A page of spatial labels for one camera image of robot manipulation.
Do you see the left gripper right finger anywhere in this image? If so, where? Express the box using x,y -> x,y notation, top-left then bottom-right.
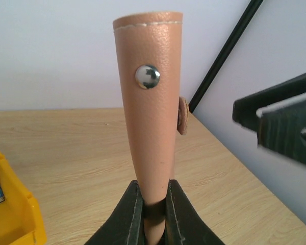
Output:
164,180 -> 224,245

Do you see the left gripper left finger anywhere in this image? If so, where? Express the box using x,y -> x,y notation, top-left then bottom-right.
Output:
86,180 -> 144,245

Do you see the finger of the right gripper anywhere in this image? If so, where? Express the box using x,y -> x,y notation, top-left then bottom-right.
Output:
232,73 -> 306,165

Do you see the tan leather card holder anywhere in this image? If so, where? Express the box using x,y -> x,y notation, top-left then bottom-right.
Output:
113,12 -> 183,244

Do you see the right yellow bin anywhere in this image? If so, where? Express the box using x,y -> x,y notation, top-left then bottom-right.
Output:
0,152 -> 47,244

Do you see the right black frame post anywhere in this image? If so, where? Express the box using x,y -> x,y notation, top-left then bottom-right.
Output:
189,0 -> 263,113

